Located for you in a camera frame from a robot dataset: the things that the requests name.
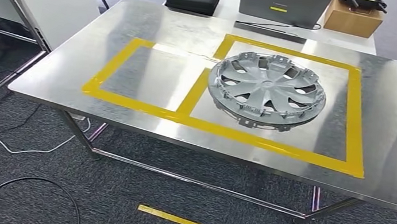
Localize grey wheel hubcap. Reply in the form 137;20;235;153
202;46;332;138

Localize brown cardboard box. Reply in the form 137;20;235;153
322;0;386;40

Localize white floor cable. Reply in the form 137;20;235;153
0;106;92;164

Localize grey laptop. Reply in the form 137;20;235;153
236;0;333;32

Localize white desk with metal legs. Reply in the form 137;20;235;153
0;0;102;133

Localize steel workbench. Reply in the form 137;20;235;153
0;0;397;224

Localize black cable loop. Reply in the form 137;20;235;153
0;172;87;224

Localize yellow tape frame on workbench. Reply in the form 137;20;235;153
75;15;380;179

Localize black laptop cable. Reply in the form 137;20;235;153
234;13;323;38

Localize black router with antennas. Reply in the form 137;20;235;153
336;0;390;14

